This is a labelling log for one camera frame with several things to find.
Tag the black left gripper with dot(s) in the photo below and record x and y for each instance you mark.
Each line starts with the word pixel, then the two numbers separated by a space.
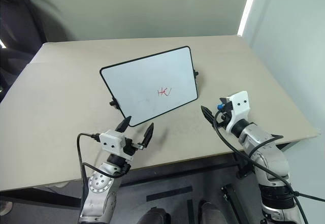
pixel 129 146

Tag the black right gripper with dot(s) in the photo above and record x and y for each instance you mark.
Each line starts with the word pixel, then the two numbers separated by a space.
pixel 224 116

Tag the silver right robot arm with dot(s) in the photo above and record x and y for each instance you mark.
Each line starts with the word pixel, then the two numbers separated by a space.
pixel 269 163

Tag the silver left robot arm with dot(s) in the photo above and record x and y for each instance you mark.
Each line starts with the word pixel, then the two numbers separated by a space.
pixel 99 188

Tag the black board stand knob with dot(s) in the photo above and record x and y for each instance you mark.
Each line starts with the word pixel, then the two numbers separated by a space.
pixel 196 73
pixel 113 103

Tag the dark rounded shape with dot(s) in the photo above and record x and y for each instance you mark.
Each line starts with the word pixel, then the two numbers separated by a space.
pixel 153 216
pixel 210 212

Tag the black metal leg bar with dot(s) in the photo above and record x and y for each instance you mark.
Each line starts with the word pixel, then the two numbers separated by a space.
pixel 232 201

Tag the black office chair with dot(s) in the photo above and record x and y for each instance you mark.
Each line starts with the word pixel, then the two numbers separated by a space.
pixel 23 38

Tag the round grey caster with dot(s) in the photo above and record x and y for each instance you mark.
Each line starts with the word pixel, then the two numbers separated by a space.
pixel 5 208

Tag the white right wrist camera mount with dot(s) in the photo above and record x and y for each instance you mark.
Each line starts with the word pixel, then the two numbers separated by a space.
pixel 240 107

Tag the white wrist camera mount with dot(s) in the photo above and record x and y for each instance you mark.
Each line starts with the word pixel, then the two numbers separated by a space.
pixel 240 107
pixel 111 141

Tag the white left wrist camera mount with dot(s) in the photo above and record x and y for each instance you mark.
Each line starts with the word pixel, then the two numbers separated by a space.
pixel 111 141

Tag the white board with black frame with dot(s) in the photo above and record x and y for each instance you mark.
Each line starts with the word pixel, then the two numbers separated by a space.
pixel 147 81

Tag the black table frame bracket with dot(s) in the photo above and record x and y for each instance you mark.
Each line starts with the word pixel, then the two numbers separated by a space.
pixel 245 166

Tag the black table frame beam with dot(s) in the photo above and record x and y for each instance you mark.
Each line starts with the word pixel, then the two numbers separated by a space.
pixel 40 198

